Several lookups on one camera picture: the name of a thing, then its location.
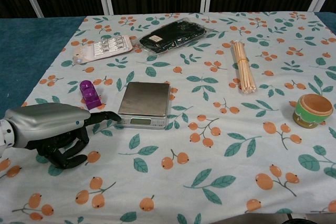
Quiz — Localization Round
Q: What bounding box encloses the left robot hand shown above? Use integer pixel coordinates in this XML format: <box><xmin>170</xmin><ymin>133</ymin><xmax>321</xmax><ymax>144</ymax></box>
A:
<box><xmin>4</xmin><ymin>103</ymin><xmax>122</xmax><ymax>170</ymax></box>

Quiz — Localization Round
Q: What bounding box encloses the purple building block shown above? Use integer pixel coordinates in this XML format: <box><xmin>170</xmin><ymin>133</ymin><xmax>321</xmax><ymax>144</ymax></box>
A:
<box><xmin>79</xmin><ymin>80</ymin><xmax>102</xmax><ymax>111</ymax></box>

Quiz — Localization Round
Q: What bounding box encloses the silver digital kitchen scale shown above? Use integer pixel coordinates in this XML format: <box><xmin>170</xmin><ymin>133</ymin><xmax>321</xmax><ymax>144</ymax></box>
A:
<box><xmin>114</xmin><ymin>81</ymin><xmax>171</xmax><ymax>130</ymax></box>

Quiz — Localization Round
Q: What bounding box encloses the teal table cover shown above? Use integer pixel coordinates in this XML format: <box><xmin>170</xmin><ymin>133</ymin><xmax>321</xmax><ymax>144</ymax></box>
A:
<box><xmin>0</xmin><ymin>16</ymin><xmax>87</xmax><ymax>120</ymax></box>

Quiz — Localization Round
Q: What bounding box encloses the blister pack of metal clips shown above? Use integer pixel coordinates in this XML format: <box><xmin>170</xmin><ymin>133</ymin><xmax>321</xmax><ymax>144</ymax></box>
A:
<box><xmin>72</xmin><ymin>35</ymin><xmax>134</xmax><ymax>65</ymax></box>

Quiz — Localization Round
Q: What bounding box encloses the floral tablecloth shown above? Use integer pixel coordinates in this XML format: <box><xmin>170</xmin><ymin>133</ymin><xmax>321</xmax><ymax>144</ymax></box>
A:
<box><xmin>0</xmin><ymin>11</ymin><xmax>336</xmax><ymax>224</ymax></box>

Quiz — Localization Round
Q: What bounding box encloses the black item in plastic bag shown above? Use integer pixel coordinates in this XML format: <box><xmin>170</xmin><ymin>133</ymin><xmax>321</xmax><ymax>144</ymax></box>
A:
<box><xmin>138</xmin><ymin>18</ymin><xmax>207</xmax><ymax>54</ymax></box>

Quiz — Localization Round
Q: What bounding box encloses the bundle of wooden sticks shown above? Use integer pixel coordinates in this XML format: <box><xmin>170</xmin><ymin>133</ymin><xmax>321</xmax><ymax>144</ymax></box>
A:
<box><xmin>230</xmin><ymin>40</ymin><xmax>257</xmax><ymax>95</ymax></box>

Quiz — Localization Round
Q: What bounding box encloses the green terracotta small pot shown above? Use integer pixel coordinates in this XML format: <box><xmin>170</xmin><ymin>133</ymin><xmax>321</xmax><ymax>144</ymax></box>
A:
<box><xmin>292</xmin><ymin>93</ymin><xmax>334</xmax><ymax>129</ymax></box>

